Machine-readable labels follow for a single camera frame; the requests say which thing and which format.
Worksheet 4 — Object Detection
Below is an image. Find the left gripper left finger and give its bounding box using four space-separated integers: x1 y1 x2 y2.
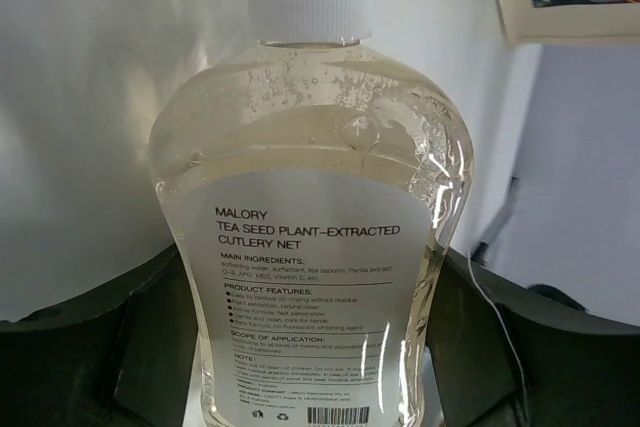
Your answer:
1 246 198 426

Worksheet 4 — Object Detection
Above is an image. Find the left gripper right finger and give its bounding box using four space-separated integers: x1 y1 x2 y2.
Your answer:
427 251 639 426

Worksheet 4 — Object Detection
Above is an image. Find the clear amber liquid bottle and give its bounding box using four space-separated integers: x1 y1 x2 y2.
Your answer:
149 0 473 426

